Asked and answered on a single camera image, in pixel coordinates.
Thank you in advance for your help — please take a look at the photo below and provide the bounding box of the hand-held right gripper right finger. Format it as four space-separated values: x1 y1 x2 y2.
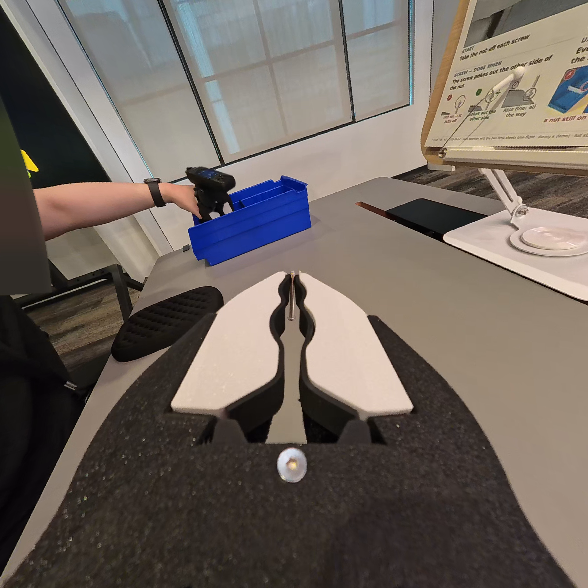
298 271 414 420

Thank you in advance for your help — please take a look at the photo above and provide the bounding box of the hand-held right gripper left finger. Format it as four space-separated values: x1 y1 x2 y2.
171 271 288 418

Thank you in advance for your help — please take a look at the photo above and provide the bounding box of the blue plastic bin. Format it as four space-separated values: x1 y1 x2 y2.
188 175 311 266

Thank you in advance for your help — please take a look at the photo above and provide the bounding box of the person's left forearm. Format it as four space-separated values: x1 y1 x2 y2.
34 181 168 242

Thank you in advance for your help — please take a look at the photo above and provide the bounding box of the grey desk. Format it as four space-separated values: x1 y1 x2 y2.
0 177 588 579

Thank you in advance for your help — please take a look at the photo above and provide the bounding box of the person's left hand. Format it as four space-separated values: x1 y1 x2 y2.
168 184 203 219

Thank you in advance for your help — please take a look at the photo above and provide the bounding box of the black wristwatch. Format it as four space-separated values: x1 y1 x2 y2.
144 177 167 208

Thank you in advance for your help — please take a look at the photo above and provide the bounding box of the black armrest pad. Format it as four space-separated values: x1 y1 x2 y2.
111 286 224 364

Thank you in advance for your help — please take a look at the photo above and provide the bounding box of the frosted glass window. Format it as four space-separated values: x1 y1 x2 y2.
55 0 412 166

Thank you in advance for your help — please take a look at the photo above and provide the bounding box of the black tablet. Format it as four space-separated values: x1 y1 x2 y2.
385 198 488 237

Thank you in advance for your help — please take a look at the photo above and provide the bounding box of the white document stand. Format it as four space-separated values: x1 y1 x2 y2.
443 168 588 301

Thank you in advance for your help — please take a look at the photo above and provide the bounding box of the person's black shirt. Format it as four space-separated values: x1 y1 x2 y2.
0 294 88 552

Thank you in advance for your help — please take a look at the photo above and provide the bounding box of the wooden board with instruction sheet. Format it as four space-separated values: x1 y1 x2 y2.
421 0 588 175

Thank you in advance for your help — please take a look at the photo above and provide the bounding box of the black desk frame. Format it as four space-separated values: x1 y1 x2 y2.
14 264 145 322

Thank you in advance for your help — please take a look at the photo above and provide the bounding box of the black wall screen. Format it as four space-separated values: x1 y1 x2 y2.
0 9 113 189

